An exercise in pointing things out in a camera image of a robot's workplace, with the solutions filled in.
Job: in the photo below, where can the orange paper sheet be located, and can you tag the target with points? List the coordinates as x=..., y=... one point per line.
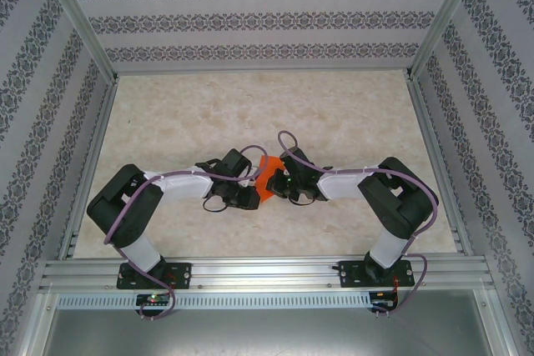
x=263, y=189

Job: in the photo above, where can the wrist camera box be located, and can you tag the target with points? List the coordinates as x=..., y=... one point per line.
x=234, y=162
x=298, y=164

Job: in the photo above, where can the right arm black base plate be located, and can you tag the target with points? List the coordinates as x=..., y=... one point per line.
x=348, y=274

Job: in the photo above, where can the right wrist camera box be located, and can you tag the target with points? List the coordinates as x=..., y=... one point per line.
x=298, y=164

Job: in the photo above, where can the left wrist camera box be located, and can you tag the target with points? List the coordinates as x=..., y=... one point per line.
x=234, y=162

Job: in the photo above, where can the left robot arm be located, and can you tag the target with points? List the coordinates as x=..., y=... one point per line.
x=183, y=183

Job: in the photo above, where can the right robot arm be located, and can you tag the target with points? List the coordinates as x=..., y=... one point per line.
x=342, y=185

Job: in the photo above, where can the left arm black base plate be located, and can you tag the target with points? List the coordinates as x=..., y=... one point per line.
x=181, y=274

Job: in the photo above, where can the aluminium frame post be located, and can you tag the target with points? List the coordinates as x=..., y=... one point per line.
x=82, y=22
x=442, y=18

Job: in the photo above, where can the aluminium mounting rail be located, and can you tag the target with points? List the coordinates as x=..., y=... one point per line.
x=267, y=272

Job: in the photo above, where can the aluminium side rail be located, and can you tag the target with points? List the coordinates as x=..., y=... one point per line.
x=438, y=164
x=89, y=164

